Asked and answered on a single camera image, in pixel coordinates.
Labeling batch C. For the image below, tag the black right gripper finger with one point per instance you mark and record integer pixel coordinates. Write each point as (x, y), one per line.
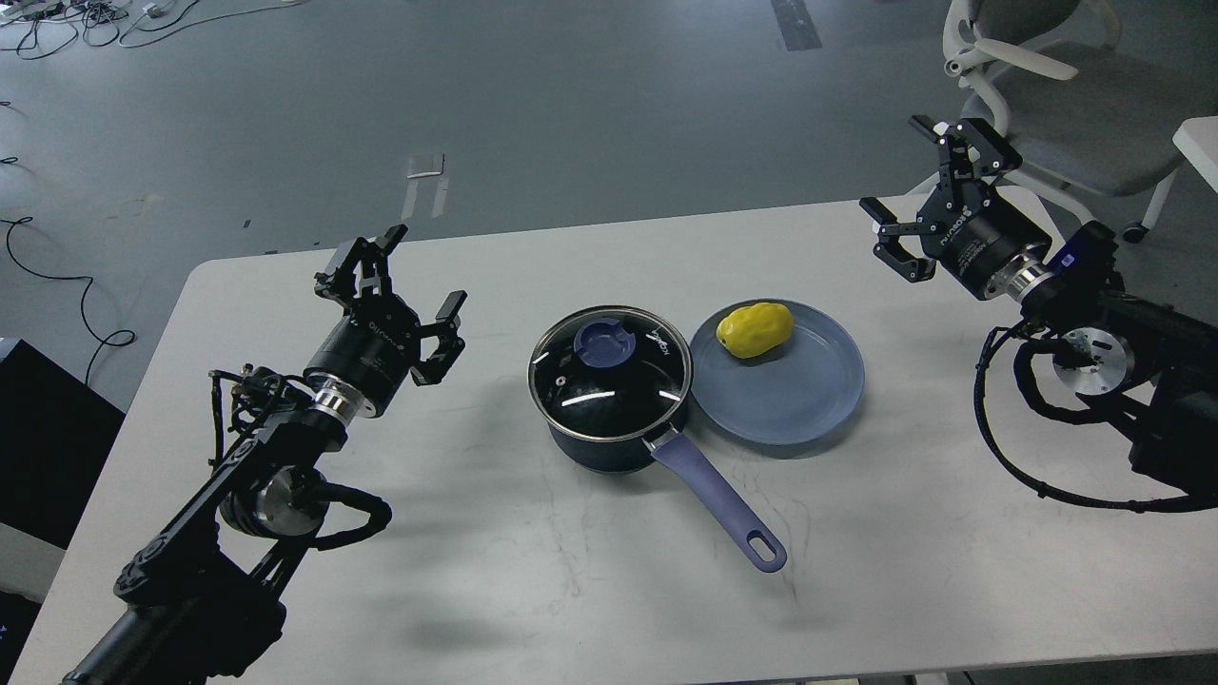
(888, 248)
(968, 151)

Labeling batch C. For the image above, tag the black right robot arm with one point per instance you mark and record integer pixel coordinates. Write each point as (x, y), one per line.
(1089, 351)

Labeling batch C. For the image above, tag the dark blue saucepan purple handle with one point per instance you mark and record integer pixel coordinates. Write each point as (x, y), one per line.
(669, 446)

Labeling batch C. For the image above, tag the yellow potato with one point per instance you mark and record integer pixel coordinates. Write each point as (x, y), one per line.
(753, 330)

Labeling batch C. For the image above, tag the white grey office chair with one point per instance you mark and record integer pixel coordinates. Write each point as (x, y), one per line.
(1083, 117)

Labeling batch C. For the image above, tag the blue round plate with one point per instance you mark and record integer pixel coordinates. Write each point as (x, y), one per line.
(801, 391)

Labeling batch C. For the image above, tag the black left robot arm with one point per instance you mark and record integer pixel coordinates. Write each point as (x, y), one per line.
(204, 597)

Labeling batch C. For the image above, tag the white table corner right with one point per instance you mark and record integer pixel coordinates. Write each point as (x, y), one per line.
(1197, 139)

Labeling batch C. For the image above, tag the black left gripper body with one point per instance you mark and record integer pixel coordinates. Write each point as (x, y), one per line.
(372, 348)

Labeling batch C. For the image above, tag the black box at left edge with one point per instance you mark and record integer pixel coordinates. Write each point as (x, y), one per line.
(56, 435)

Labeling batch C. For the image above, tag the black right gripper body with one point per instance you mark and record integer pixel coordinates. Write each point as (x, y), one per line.
(985, 242)

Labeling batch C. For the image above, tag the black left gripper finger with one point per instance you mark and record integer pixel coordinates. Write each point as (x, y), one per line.
(445, 329)
(359, 269)

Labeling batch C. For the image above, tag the glass pot lid blue knob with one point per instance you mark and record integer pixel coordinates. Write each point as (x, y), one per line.
(610, 373)

